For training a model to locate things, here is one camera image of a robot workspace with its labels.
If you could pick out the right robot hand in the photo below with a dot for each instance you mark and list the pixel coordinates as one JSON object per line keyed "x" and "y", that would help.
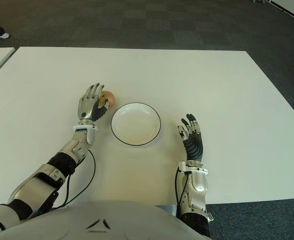
{"x": 194, "y": 147}

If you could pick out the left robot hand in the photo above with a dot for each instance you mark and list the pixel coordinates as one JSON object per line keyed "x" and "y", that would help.
{"x": 87, "y": 110}

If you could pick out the yellow-red apple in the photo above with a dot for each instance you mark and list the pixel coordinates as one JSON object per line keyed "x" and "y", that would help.
{"x": 110, "y": 96}

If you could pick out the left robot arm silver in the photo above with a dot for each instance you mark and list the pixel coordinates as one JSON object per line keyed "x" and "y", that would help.
{"x": 44, "y": 180}

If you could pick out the white plate black rim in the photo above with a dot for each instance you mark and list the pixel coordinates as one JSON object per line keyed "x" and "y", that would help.
{"x": 136, "y": 123}

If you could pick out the grey robot torso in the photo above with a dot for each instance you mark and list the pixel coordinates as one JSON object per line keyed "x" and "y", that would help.
{"x": 99, "y": 220}

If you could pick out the white sneaker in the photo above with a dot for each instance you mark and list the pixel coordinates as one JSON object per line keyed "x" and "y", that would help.
{"x": 2, "y": 36}

